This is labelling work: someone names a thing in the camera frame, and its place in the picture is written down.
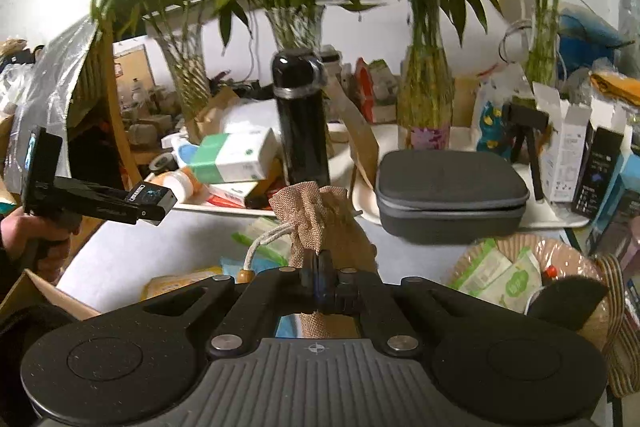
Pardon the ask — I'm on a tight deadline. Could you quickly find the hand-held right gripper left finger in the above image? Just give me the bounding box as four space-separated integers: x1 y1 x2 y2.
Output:
142 249 321 354

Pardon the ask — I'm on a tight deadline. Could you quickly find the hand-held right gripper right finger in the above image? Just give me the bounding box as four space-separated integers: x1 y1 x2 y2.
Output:
320 251 502 354

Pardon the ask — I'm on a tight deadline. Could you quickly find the blue wipes packet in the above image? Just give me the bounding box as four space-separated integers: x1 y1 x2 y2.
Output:
219 256 289 279

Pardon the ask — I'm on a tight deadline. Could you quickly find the burlap drawstring pouch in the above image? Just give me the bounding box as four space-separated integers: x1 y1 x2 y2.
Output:
242 180 379 339

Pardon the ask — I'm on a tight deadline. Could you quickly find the brown cardboard box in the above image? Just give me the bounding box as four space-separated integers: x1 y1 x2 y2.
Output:
0 269 102 324

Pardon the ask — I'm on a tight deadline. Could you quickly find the yellow wipes packet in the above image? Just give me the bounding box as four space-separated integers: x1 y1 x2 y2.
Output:
142 268 227 301

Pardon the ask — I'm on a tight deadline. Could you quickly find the person's left hand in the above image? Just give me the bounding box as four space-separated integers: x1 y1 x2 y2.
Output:
0 206 84 284

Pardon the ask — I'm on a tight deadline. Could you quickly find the light blue table cloth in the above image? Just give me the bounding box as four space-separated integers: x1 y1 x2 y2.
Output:
59 201 453 304

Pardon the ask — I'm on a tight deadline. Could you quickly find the black tape roll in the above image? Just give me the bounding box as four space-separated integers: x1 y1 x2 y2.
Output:
149 154 177 174

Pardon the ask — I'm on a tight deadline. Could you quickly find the white blue tube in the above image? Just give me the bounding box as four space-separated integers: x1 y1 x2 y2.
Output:
161 134 202 168

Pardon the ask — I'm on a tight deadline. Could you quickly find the silver foil bag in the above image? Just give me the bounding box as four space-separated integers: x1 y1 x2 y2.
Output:
19 19 102 180

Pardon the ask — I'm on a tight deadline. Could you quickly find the red white box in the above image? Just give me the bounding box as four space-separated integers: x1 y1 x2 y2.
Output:
207 179 274 208

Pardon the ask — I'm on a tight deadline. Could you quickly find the green white tissue box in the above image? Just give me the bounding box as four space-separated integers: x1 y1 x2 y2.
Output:
187 127 279 184

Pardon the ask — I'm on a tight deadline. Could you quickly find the grey zip case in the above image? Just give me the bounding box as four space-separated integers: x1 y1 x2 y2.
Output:
374 149 531 244

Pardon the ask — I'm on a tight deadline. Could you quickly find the black thermos bottle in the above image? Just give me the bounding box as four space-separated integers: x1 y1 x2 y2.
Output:
271 49 331 188

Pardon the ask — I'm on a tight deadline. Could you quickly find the green white wipes packet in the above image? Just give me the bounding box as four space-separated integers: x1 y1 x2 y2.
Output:
491 251 544 314
451 238 512 294

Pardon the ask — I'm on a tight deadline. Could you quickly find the printed blue packet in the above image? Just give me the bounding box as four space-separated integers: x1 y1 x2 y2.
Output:
474 99 512 158

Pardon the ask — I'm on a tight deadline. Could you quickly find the black fan-shaped item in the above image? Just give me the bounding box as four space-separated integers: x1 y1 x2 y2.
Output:
529 276 609 334

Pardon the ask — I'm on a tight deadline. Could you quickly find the black mini tripod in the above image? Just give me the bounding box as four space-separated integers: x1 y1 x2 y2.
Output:
501 102 549 201

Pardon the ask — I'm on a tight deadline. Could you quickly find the white carton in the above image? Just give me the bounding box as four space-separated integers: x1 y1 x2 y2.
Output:
531 81 594 204

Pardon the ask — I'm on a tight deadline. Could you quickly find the black carton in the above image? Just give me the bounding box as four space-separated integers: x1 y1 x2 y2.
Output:
571 126 627 224

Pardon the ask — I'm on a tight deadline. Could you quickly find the woven basket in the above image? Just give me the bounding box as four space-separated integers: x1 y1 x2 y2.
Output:
446 236 640 401

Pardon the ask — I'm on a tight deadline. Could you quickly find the blue carton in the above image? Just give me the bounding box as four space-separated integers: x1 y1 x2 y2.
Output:
589 151 640 254

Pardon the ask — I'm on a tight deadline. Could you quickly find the yellow orange packet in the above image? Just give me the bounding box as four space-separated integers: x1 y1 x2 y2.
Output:
589 71 640 96

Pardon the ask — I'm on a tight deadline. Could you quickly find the blue plastic bag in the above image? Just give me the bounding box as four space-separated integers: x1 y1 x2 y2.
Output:
559 8 627 54

